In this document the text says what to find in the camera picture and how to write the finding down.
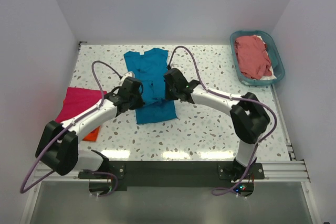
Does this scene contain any blue t shirt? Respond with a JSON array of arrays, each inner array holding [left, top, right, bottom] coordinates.
[[124, 48, 177, 124]]

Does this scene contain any salmon pink t shirt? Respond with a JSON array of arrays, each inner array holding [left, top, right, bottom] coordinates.
[[234, 35, 264, 80]]

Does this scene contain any folded orange t shirt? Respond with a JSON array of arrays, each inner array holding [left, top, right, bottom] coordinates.
[[62, 99, 102, 143]]

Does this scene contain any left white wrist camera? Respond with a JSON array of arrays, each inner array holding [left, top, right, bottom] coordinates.
[[122, 71, 135, 79]]

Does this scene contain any aluminium frame rail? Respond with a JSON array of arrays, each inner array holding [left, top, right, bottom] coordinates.
[[33, 142, 312, 183]]

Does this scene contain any teal plastic basket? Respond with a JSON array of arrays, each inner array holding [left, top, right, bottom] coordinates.
[[230, 30, 285, 86]]

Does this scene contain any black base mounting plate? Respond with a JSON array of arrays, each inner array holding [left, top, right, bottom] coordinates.
[[78, 160, 265, 196]]

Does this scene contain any white cloth in basket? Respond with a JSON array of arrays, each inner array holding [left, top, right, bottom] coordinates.
[[254, 34, 277, 80]]

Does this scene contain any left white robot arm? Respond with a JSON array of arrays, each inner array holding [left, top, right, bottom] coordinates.
[[36, 77, 144, 178]]

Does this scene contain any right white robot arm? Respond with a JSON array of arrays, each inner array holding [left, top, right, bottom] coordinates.
[[163, 68, 270, 178]]

